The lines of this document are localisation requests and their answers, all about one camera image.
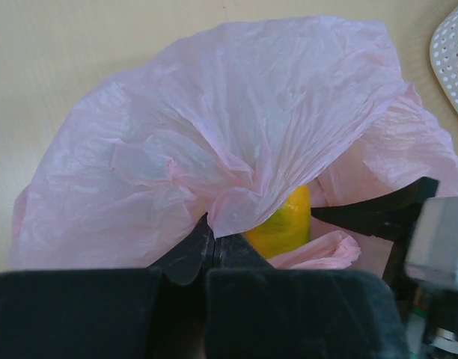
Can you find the white perforated plastic basket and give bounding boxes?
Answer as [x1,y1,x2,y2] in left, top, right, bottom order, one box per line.
[430,5,458,114]

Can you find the yellow green mango fruit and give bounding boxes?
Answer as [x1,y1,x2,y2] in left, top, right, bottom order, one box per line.
[244,185,311,259]

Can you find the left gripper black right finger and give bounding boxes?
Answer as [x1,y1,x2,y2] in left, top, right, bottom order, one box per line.
[210,234,270,269]

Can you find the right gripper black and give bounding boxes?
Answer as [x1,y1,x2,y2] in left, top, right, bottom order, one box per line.
[311,177,458,358]

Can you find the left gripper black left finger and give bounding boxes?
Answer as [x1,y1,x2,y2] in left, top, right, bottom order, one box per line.
[150,214,216,286]

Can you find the pink plastic bag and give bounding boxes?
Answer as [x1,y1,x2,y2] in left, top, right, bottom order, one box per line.
[10,16,458,269]

